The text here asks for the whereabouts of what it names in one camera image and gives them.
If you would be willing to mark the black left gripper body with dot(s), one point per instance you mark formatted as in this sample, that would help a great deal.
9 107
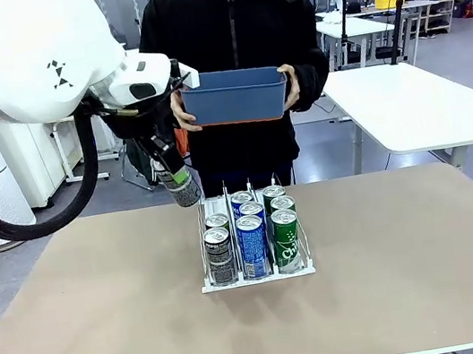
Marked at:
146 126

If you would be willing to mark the black Pepsi can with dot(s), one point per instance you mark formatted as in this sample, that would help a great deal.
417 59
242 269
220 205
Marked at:
187 194
216 220
220 259

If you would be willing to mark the blue storage bin orange trim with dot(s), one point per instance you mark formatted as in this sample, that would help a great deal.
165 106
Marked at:
235 100

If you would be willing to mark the blue white beverage can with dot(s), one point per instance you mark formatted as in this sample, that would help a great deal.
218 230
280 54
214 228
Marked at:
250 207
253 251
241 196

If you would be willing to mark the green beverage can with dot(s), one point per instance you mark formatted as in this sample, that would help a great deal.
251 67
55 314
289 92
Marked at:
288 245
273 191
282 202

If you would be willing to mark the person's left forearm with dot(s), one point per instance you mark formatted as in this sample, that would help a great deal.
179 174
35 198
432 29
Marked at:
313 82

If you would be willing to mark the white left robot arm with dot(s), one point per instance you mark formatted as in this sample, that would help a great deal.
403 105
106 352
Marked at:
37 46

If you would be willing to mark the person's right hand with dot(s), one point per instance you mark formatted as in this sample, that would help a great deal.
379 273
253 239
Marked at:
181 111

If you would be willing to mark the person's left hand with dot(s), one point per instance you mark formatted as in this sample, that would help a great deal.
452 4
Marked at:
292 81

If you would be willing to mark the orange garment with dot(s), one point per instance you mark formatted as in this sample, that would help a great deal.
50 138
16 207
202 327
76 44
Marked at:
184 142

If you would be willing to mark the white background table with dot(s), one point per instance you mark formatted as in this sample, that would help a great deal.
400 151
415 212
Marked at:
357 27

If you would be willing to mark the wooden shelf table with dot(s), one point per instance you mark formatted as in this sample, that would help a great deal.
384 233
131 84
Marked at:
429 0

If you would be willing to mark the small rolling side table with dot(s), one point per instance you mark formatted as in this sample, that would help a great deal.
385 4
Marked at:
62 156

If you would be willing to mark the black tripod stand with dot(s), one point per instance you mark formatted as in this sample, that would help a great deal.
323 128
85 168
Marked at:
397 52

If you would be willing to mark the red fire extinguisher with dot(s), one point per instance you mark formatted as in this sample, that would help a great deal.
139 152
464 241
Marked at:
468 7

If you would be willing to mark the white cabinet with wood top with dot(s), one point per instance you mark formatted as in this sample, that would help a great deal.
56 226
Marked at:
35 165

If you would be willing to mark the person in black hooded jacket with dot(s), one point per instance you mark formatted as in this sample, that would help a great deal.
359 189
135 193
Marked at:
238 26

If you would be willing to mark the large white side table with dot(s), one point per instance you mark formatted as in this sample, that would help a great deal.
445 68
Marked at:
425 109

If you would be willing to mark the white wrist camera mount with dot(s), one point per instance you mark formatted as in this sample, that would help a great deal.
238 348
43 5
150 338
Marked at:
190 78

